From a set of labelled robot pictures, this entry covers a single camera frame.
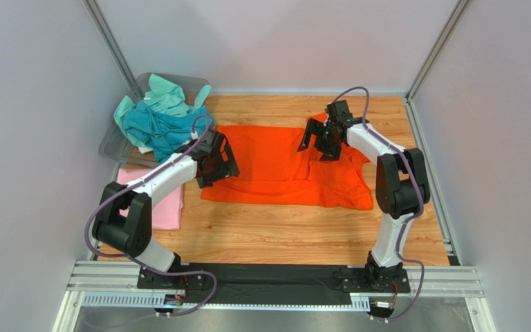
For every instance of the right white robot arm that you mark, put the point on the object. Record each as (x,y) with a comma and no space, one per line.
(401,191)

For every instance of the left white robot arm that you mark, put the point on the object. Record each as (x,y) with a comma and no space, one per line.
(123,220)

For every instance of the white cloth in bin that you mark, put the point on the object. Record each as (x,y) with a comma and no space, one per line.
(145,150)

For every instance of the dark teal t shirt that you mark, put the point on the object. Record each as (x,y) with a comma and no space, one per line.
(161,132)

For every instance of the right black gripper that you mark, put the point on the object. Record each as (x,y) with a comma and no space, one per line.
(323,137)

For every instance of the folded pink t shirt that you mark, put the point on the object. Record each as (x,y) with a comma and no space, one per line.
(167,213)

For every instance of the black base cloth strip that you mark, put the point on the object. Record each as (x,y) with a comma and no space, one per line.
(284,284)

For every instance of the orange t shirt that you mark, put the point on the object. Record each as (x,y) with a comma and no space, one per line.
(274,171)

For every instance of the light mint t shirt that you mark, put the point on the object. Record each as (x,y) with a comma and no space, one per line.
(167,97)

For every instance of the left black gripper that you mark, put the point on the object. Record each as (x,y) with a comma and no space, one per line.
(229,168)

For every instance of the aluminium frame rail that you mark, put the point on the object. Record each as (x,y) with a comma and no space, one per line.
(439,281)

